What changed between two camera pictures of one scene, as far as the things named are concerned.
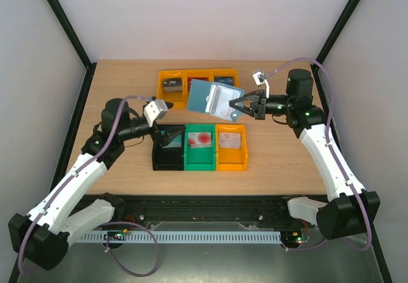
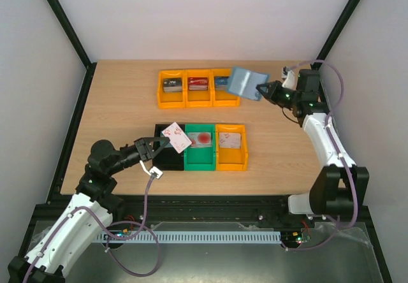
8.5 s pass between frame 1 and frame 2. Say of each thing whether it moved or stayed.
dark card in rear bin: stayed
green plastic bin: stayed
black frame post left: stayed
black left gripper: moved
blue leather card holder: moved
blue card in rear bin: stayed
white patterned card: stayed
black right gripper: moved
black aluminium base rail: stayed
